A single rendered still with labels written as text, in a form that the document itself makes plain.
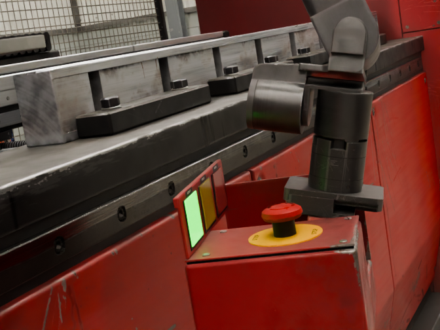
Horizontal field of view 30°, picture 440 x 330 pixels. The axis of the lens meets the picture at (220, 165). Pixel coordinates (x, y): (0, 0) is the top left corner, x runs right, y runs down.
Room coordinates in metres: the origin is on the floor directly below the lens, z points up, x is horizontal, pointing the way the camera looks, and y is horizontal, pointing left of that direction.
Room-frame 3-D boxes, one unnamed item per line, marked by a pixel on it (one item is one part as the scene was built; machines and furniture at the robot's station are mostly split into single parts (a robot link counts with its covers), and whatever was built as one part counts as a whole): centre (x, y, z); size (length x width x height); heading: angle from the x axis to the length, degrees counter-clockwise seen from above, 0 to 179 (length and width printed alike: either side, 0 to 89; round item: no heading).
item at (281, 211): (0.77, -0.05, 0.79); 0.04 x 0.04 x 0.04
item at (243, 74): (1.54, -0.09, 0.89); 0.30 x 0.05 x 0.03; 154
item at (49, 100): (1.80, -0.15, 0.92); 1.67 x 0.06 x 0.10; 154
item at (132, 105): (1.18, 0.09, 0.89); 0.30 x 0.05 x 0.03; 154
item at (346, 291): (0.82, -0.05, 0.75); 0.20 x 0.16 x 0.18; 167
